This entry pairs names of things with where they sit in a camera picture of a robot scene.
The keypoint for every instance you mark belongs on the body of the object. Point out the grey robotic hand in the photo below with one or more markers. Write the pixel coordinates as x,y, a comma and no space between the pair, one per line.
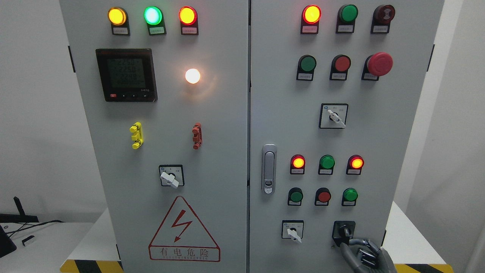
376,260

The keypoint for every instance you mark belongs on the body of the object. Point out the black rotary knob switch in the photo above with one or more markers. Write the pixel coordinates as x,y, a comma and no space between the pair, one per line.
343,232

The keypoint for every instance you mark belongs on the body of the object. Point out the white platform with hazard stripes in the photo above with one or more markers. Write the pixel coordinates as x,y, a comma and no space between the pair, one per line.
410,251

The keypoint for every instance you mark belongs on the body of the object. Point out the green push button lower right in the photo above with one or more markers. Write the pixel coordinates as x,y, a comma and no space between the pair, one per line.
349,197

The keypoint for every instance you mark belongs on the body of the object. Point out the green push button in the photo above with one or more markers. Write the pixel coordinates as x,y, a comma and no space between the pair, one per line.
305,68
295,197
349,197

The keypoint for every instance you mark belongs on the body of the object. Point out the red push button lower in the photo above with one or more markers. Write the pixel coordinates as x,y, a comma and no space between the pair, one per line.
322,197

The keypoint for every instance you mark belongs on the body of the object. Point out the red push button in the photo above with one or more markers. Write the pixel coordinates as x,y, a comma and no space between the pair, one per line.
322,197
339,67

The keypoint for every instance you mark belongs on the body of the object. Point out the green push button lower left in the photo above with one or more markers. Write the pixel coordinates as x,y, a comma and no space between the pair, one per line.
295,197

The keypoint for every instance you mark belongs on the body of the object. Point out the red lit indicator middle right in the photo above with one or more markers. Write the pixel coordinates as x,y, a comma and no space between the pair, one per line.
354,165

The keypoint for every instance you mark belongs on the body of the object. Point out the red lit indicator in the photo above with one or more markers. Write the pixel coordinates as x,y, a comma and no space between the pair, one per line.
354,165
297,164
310,19

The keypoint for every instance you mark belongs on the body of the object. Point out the green indicator middle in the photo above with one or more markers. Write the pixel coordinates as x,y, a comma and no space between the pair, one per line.
326,165

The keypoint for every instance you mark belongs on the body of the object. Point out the red lit indicator middle left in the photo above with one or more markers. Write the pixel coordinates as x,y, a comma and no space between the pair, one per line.
297,164

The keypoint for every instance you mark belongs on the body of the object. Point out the grey right cabinet door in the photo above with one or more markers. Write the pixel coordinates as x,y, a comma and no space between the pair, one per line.
286,112

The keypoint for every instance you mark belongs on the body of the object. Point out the grey cabinet door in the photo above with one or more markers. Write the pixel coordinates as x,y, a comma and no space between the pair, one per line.
215,175
286,112

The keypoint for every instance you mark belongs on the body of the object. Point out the red electrical hazard warning sticker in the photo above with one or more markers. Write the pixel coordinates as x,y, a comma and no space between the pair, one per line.
182,236

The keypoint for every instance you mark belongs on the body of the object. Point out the red emergency stop mushroom button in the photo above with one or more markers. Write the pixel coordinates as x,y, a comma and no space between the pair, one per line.
376,65

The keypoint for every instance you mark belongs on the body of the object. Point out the red push button upper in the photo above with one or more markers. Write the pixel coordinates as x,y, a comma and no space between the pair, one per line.
339,67

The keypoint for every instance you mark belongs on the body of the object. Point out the green push button upper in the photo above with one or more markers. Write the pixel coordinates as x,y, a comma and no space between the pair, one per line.
305,68

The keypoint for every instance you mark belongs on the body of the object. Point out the red terminal connector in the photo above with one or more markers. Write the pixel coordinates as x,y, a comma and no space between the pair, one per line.
197,136

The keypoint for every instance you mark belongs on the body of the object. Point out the dark red buzzer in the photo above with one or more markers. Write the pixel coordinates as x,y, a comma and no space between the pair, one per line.
381,19

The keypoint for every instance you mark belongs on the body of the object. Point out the green indicator top right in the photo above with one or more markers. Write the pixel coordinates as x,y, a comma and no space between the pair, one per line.
346,17

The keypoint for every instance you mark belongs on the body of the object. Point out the red lit indicator top right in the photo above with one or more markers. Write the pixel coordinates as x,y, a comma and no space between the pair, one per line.
310,19

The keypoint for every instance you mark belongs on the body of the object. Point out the white lit indicator lamp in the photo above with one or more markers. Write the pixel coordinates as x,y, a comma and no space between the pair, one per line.
192,76

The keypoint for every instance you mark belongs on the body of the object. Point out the yellow terminal connector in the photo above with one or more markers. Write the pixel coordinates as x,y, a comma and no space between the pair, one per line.
136,135

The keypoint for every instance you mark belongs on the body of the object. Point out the grey left cabinet door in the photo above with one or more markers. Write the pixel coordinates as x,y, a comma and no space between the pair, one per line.
215,175

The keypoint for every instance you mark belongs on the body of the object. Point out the red-orange indicator light left door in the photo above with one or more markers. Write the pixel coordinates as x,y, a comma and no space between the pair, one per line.
189,21

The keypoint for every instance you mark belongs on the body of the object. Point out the black digital power meter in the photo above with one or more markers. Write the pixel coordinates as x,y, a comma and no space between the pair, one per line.
127,75

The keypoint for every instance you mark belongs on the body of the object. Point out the green lit indicator light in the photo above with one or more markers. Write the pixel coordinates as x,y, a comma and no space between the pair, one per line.
155,21

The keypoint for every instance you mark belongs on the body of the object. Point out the small white black adapter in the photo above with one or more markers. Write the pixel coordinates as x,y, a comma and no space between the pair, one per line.
28,240

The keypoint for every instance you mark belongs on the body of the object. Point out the yellow indicator light top left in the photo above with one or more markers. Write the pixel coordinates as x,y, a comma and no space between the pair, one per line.
118,18

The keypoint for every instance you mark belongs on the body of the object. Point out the black device with antenna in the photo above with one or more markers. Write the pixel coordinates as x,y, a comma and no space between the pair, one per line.
20,217

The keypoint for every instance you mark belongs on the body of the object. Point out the black monitor corner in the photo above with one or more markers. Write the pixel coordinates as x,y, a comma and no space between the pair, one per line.
7,246

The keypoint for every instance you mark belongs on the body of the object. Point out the white selector switch lower right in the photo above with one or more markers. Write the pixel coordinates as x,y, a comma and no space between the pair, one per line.
292,230

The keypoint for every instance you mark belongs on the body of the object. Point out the white selector switch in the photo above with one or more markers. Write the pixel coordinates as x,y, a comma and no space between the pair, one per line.
333,116
292,230

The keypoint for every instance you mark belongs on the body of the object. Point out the silver door latch handle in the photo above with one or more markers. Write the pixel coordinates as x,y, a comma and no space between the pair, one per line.
268,168

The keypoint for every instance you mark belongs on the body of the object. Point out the white selector switch upper right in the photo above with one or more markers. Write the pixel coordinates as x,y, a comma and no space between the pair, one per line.
333,116

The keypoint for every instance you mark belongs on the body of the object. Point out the white selector switch left door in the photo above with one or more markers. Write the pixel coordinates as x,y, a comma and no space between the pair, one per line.
171,176

